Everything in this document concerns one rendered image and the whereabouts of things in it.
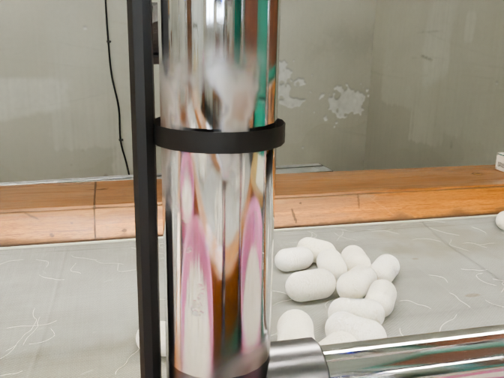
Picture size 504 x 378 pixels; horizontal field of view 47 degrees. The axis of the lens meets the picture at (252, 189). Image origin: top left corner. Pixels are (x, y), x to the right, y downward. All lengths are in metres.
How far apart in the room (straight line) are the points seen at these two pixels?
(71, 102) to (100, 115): 0.12
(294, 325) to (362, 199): 0.27
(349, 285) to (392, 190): 0.22
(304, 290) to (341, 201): 0.19
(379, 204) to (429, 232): 0.06
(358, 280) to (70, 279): 0.21
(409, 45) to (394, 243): 2.03
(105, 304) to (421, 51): 2.14
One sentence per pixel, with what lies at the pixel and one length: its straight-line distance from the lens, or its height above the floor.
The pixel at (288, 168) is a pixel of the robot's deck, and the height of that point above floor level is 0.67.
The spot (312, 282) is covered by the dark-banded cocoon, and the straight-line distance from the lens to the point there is 0.39.
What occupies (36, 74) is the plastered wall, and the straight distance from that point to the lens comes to 2.38.
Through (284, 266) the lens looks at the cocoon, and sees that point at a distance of 0.44.
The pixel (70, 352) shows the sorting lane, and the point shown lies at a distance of 0.36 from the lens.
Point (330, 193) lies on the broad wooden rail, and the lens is 0.57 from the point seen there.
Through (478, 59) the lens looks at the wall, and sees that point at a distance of 2.17.
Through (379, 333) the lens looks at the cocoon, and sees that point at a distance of 0.34.
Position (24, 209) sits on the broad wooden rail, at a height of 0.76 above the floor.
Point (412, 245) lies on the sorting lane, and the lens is 0.52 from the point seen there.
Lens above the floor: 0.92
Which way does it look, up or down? 16 degrees down
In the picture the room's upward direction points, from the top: 1 degrees clockwise
